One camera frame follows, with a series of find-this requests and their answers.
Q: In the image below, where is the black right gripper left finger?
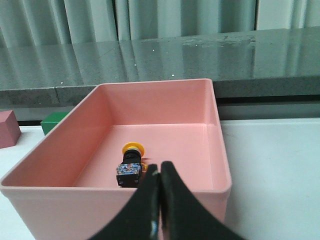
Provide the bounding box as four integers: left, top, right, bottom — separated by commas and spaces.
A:
90, 164, 160, 240

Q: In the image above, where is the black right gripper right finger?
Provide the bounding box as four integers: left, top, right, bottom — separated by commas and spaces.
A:
159, 161, 243, 240

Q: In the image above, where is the yellow push button switch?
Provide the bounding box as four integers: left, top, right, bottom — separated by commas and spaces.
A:
116, 141, 148, 188

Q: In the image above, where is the pink plastic bin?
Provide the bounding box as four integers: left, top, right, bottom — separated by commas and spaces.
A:
0, 78, 232, 240

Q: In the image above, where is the green cube near bin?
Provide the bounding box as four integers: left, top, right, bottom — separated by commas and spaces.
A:
40, 111, 68, 135

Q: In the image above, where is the pink cube block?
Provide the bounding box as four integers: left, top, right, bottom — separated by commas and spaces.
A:
0, 110, 21, 149

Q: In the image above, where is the dark stone counter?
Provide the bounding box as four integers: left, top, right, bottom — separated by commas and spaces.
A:
0, 27, 320, 121

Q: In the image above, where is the grey curtain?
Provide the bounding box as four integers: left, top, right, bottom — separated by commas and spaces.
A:
0, 0, 320, 48

